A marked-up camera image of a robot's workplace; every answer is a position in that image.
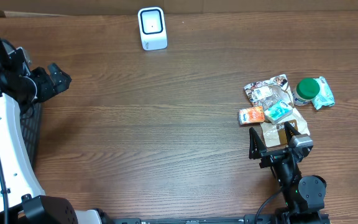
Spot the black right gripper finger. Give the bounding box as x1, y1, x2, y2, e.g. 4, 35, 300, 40
284, 121, 300, 147
249, 128, 267, 153

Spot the green Kleenex tissue pack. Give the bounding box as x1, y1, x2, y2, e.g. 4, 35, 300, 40
264, 100, 293, 124

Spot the orange tissue pack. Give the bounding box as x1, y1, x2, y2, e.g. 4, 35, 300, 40
238, 106, 265, 125

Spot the brown white snack pouch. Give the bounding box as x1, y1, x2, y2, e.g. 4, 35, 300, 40
244, 74, 310, 147

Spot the green lid jar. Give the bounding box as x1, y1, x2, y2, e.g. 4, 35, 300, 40
293, 78, 320, 106

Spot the teal packet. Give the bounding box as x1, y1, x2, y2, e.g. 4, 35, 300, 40
311, 77, 335, 110

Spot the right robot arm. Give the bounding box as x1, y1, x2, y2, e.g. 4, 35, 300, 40
244, 121, 330, 224

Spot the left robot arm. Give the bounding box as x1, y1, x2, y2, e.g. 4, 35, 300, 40
0, 38, 110, 223

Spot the white barcode scanner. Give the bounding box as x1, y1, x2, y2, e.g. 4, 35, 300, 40
137, 7, 168, 51

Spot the grey plastic mesh basket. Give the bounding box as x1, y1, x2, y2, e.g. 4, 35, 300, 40
20, 103, 43, 170

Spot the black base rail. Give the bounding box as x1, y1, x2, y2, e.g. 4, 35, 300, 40
110, 213, 331, 224

